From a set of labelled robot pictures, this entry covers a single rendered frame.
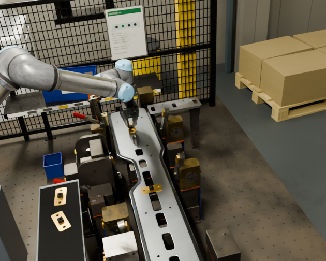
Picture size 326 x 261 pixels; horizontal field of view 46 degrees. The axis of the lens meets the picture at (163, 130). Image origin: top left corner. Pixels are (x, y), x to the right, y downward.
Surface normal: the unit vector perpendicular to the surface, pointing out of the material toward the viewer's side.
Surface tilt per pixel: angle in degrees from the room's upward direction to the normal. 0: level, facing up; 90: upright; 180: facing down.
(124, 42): 90
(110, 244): 0
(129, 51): 90
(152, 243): 0
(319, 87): 90
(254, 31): 90
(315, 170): 0
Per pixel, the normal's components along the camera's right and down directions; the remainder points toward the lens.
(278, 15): 0.22, 0.53
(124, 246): -0.07, -0.83
